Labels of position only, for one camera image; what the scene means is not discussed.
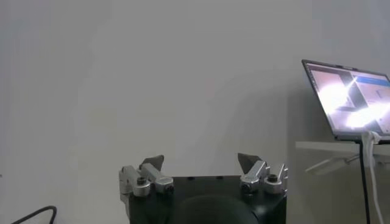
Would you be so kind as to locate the open dark laptop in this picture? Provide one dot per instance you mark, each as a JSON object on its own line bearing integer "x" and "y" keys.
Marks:
{"x": 350, "y": 100}

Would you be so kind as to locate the white laptop desk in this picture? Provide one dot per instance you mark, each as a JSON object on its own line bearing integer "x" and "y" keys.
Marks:
{"x": 329, "y": 146}

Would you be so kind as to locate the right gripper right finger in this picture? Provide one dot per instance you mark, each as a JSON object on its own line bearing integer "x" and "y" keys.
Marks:
{"x": 256, "y": 175}

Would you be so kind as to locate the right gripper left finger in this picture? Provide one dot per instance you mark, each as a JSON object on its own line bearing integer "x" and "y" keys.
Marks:
{"x": 152, "y": 176}

